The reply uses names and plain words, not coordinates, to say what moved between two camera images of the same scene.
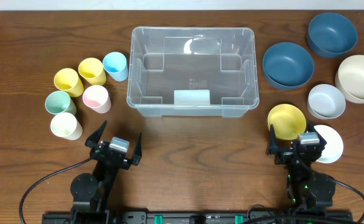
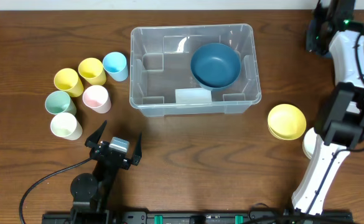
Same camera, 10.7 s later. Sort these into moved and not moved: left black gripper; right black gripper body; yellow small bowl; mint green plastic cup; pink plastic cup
Moved: right black gripper body
Not moved: left black gripper; pink plastic cup; mint green plastic cup; yellow small bowl
